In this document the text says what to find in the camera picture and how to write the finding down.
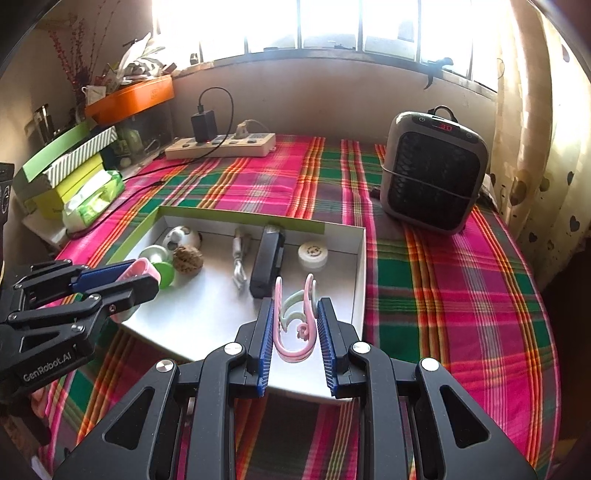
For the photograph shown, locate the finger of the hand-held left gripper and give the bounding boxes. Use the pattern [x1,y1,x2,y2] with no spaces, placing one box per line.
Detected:
[13,259,138,298]
[6,274,161,355]

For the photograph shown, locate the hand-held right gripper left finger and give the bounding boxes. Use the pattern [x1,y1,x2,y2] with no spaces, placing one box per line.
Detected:
[53,298,277,480]

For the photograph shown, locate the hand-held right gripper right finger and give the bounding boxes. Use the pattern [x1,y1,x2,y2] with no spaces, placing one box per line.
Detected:
[316,296,539,480]

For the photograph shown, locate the pink plastic holder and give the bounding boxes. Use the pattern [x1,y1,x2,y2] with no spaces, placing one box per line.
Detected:
[113,258,162,289]

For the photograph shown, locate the pink and mint hook clip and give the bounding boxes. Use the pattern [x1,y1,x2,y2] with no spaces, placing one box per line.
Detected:
[274,272,321,363]

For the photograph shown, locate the green and white plastic toy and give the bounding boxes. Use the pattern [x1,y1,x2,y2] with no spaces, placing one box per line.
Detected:
[137,244,177,291]

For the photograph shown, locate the white and green cardboard box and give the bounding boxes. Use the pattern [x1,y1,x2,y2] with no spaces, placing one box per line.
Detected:
[104,205,368,407]

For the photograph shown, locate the white panda face toy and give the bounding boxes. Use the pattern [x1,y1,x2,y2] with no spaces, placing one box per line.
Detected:
[163,225,202,252]

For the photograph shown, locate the black rectangular device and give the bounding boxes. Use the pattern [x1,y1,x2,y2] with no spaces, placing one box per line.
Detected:
[249,224,286,298]

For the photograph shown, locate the small white mushroom toy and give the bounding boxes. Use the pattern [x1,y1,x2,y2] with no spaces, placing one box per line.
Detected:
[297,242,329,273]

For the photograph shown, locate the brown walnut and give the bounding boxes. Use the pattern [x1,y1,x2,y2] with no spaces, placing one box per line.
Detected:
[172,246,204,275]

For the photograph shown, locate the green tissue pack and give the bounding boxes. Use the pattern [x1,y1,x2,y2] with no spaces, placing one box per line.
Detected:
[62,170,125,232]

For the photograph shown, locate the yellow-green cardboard box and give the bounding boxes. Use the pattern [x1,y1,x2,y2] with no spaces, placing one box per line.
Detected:
[25,153,106,220]

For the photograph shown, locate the green striped cardboard box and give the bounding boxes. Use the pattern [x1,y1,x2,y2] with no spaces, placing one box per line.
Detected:
[13,121,118,195]

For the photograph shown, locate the plaid cloth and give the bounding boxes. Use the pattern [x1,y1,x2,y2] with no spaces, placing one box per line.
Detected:
[39,134,561,480]

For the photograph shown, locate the clear glass tank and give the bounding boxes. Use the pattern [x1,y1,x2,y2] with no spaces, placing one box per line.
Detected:
[113,104,176,169]

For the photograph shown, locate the steel cup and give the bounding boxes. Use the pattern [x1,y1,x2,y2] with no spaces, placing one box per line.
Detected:
[32,105,54,144]

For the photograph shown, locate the cream power strip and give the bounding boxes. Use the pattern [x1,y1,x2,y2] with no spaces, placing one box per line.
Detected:
[165,133,277,161]

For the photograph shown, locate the black charger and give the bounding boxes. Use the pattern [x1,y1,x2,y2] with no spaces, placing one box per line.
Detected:
[191,111,218,144]

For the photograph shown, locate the orange tray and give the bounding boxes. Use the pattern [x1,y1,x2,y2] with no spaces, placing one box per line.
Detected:
[84,74,175,125]

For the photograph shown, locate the white plug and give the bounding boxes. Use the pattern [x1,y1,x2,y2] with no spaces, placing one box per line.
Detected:
[236,121,269,139]

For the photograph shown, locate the grey and black space heater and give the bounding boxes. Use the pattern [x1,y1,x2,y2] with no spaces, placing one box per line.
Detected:
[379,105,490,236]

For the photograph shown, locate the pile of papers and packets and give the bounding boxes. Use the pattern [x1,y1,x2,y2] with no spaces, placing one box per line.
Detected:
[83,32,178,93]

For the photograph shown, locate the red dried flower branches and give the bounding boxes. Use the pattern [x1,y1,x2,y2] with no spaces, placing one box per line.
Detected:
[48,14,93,93]

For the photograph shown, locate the heart print curtain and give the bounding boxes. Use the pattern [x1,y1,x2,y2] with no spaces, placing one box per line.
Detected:
[489,0,591,287]

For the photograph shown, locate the window with metal bars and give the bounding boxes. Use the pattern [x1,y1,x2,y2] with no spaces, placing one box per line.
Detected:
[152,0,502,93]

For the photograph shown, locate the white USB cable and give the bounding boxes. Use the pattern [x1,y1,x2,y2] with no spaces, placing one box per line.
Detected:
[231,226,254,291]

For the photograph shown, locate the black charging cable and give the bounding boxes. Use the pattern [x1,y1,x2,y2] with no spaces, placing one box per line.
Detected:
[69,88,234,241]

